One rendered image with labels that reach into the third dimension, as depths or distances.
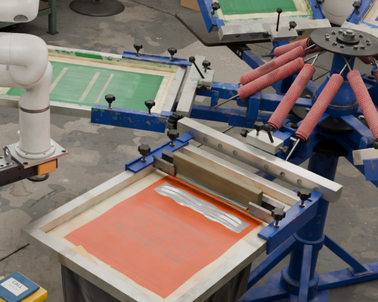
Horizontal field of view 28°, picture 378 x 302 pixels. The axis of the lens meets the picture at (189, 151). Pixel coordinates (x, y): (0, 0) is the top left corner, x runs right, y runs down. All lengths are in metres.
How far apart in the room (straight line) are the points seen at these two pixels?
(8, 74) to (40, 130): 0.27
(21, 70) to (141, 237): 0.66
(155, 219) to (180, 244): 0.15
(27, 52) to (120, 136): 2.90
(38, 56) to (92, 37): 4.36
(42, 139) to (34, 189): 1.94
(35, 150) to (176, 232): 0.51
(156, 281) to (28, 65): 0.72
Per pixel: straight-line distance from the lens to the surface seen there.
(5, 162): 2.41
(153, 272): 2.24
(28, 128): 2.37
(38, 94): 2.31
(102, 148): 4.71
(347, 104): 3.13
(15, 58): 2.02
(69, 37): 6.35
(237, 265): 2.25
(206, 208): 2.52
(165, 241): 2.36
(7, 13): 2.00
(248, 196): 2.47
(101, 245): 2.33
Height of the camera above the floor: 2.38
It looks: 30 degrees down
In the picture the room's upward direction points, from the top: 5 degrees clockwise
